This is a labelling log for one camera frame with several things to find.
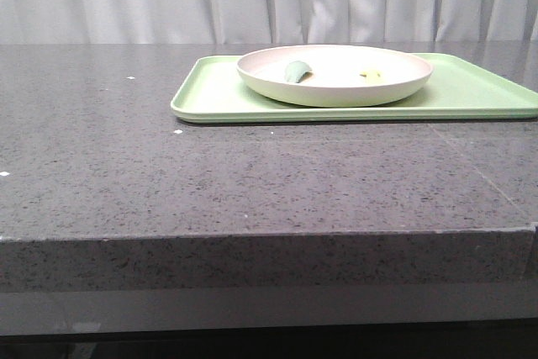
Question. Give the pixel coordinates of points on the light green plastic tray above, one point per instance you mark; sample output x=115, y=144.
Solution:
x=213, y=93

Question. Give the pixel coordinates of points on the green utensil on plate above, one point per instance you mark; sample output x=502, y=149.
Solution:
x=296, y=71

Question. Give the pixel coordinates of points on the yellow plastic fork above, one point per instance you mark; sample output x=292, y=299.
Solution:
x=371, y=74

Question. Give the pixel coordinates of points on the beige round plate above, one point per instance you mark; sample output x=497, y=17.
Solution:
x=335, y=81

